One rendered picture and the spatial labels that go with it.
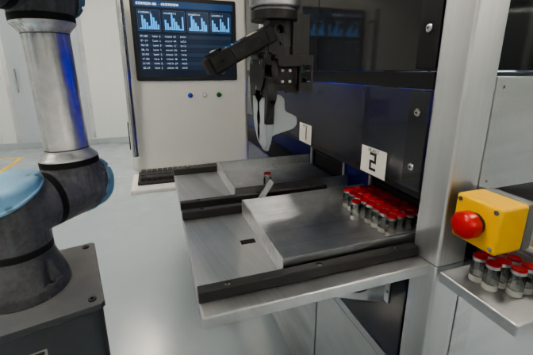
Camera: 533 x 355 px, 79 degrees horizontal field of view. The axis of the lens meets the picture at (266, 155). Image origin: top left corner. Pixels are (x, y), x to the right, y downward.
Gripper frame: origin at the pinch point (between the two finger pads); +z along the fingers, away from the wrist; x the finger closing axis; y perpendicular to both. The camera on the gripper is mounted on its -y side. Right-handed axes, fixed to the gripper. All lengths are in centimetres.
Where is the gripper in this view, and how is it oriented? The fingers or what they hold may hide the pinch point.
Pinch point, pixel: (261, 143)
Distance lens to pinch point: 52.7
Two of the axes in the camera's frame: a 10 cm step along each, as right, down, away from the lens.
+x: -3.2, -2.4, 9.2
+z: 0.0, 9.7, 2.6
